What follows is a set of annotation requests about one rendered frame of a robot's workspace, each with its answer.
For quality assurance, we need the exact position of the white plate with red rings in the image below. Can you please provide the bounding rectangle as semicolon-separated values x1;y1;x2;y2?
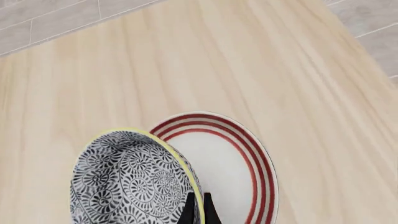
148;111;280;224

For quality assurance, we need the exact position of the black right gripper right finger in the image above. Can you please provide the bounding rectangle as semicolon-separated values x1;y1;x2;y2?
203;192;223;224

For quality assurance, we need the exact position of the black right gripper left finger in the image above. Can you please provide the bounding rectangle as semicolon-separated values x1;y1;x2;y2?
176;192;196;224

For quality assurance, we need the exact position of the black patterned bowl yellow rim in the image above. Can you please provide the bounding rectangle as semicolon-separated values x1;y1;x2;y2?
70;127;206;224

